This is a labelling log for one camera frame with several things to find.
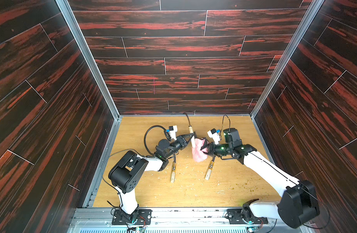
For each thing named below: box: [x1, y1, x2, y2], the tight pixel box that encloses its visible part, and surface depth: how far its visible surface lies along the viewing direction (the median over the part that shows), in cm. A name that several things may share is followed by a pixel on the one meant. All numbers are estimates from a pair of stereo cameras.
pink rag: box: [192, 137, 209, 163], surface depth 78 cm
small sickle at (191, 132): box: [182, 112, 196, 149], surface depth 82 cm
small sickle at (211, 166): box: [204, 156, 216, 181], surface depth 90 cm
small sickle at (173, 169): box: [170, 153, 177, 184], surface depth 90 cm
